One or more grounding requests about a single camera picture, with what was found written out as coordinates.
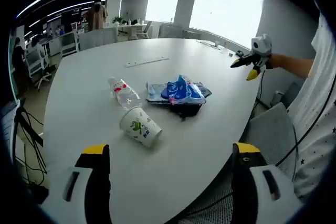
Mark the white table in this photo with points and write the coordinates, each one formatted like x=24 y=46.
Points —
x=199 y=140

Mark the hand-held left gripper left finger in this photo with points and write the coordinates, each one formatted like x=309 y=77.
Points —
x=90 y=182

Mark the small black object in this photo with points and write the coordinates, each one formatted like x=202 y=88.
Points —
x=240 y=53

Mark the brown coat on stand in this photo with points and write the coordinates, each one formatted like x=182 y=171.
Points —
x=97 y=16

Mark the black pouch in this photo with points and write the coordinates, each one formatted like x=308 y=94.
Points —
x=187 y=110

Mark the white power strip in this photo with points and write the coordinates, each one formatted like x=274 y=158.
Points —
x=147 y=62

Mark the green potted plant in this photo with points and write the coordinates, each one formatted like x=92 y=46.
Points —
x=117 y=20

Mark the blue snack packet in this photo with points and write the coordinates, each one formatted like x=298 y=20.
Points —
x=181 y=89

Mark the grey desk partition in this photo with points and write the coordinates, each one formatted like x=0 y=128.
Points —
x=98 y=39

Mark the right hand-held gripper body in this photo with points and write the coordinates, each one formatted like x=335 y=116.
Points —
x=261 y=48

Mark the grey office chair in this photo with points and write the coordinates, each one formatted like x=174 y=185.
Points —
x=270 y=134

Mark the white printed paper cup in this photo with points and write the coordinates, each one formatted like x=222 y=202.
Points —
x=139 y=128

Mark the clear plastic water bottle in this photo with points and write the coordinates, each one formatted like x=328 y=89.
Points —
x=126 y=94

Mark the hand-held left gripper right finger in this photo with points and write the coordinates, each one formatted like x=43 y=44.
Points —
x=246 y=182

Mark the white mesh office chair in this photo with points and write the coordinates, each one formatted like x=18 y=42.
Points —
x=39 y=64

